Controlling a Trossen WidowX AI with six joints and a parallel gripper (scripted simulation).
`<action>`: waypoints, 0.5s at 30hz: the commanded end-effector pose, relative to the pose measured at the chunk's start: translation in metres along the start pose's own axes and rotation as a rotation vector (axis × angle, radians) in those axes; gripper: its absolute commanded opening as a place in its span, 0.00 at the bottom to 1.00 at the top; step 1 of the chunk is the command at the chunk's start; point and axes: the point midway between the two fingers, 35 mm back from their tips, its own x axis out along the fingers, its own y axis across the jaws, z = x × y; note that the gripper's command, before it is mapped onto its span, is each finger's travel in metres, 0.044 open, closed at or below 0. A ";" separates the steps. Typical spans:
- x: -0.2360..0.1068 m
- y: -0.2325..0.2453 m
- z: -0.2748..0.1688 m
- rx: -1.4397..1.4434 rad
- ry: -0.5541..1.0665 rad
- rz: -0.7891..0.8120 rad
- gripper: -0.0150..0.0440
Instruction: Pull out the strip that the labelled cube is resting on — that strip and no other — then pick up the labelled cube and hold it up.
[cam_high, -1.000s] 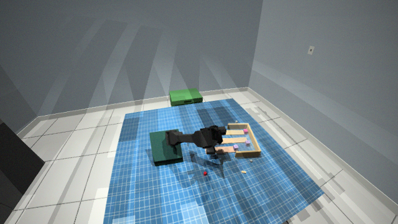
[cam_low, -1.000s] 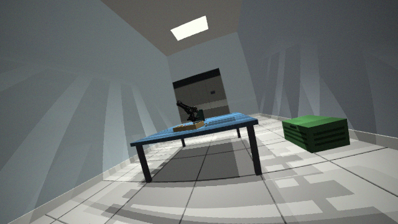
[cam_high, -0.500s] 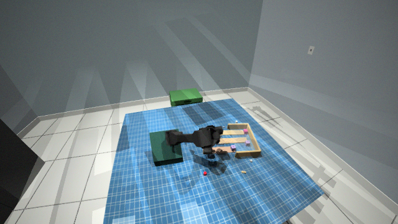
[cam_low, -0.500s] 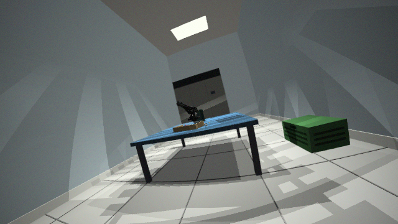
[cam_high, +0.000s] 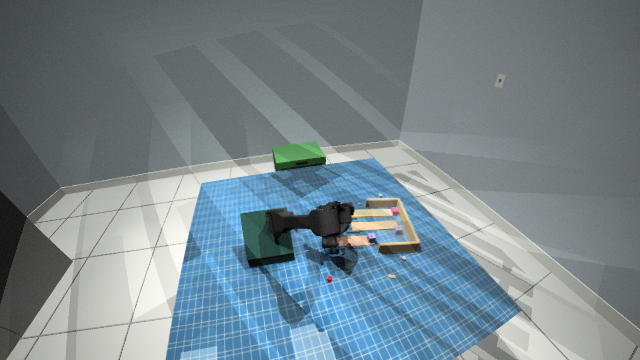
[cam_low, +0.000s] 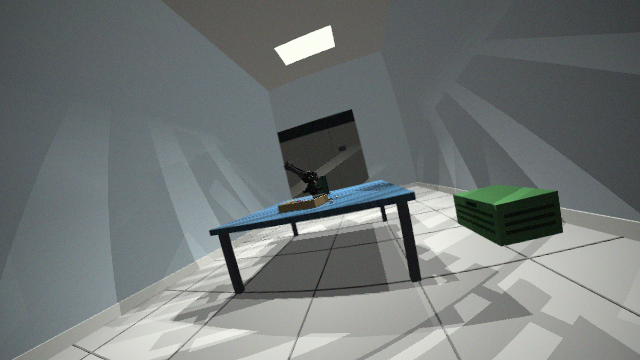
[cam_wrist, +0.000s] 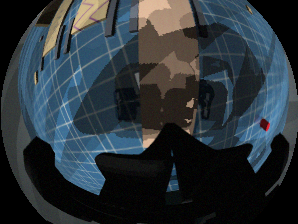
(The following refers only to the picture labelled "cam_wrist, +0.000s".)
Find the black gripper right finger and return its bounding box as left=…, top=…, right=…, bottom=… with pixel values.
left=170, top=123, right=253, bottom=204

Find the pale yellow flat strip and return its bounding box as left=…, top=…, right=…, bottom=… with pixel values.
left=43, top=0, right=74, bottom=57

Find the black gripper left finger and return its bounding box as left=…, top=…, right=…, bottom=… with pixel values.
left=94, top=123, right=174, bottom=198

